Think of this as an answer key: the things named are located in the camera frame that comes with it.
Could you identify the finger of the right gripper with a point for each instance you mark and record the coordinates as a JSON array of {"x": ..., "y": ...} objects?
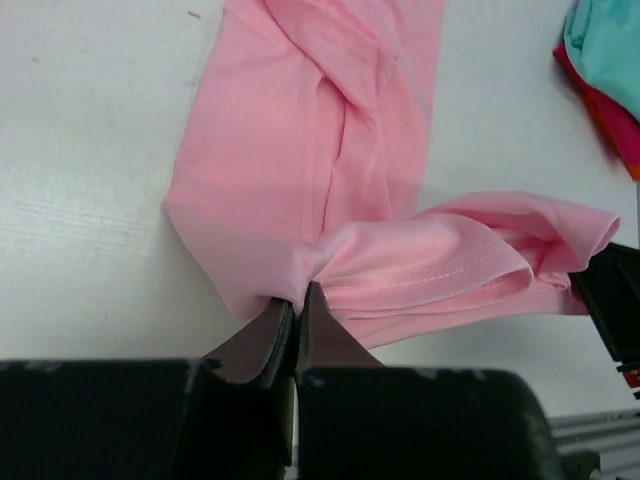
[{"x": 609, "y": 289}]

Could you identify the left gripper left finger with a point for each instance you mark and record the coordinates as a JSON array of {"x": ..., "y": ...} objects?
[{"x": 226, "y": 415}]

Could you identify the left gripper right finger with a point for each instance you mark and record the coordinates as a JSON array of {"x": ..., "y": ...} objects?
[{"x": 359, "y": 419}]

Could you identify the pink t shirt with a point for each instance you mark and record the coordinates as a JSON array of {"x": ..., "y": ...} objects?
[{"x": 303, "y": 160}]

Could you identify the orange folded t shirt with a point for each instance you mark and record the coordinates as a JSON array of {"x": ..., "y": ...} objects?
[{"x": 617, "y": 127}]

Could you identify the magenta folded t shirt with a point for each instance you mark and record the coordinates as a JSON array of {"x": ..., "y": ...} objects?
[{"x": 579, "y": 85}]

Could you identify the teal folded t shirt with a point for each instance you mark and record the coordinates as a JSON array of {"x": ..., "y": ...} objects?
[{"x": 601, "y": 39}]

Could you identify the aluminium rail frame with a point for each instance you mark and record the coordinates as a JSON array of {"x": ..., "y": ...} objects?
[{"x": 603, "y": 445}]

